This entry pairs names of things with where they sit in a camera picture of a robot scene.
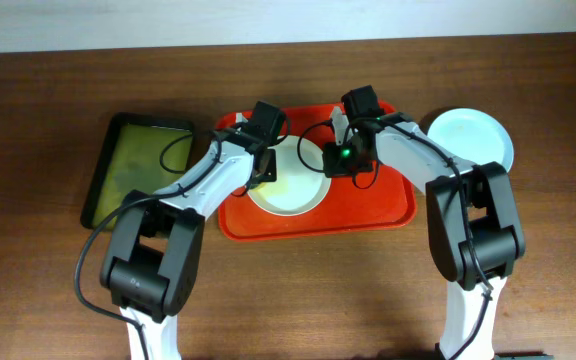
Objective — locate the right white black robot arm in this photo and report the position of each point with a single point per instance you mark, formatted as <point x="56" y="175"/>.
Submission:
<point x="474" y="231"/>

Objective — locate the light blue top plate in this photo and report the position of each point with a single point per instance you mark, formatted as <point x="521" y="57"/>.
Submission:
<point x="473" y="135"/>

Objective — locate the black tray with green liquid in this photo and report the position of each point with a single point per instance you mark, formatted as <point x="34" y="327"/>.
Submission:
<point x="139" y="152"/>

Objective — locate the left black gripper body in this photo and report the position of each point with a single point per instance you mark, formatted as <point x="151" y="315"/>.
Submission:
<point x="266" y="170"/>

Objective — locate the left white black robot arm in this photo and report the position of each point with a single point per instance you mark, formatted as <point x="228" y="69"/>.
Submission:
<point x="151" y="263"/>

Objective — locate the white plate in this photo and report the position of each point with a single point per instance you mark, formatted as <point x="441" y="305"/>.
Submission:
<point x="297" y="189"/>

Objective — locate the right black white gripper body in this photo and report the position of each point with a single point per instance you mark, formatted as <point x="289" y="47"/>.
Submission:
<point x="347" y="160"/>

